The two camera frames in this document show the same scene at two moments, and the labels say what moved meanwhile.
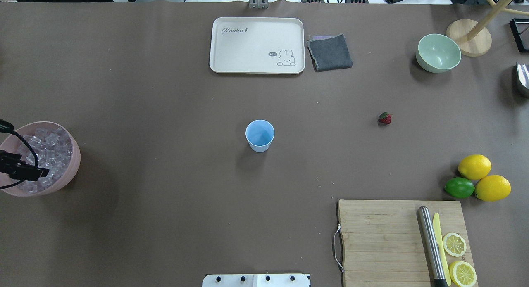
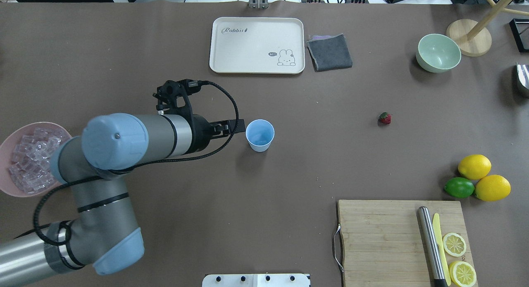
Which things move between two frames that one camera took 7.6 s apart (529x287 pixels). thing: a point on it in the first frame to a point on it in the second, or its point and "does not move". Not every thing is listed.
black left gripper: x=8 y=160 to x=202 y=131
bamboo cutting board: x=382 y=243 does not move
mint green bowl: x=437 y=53 does not move
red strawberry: x=384 y=118 does not move
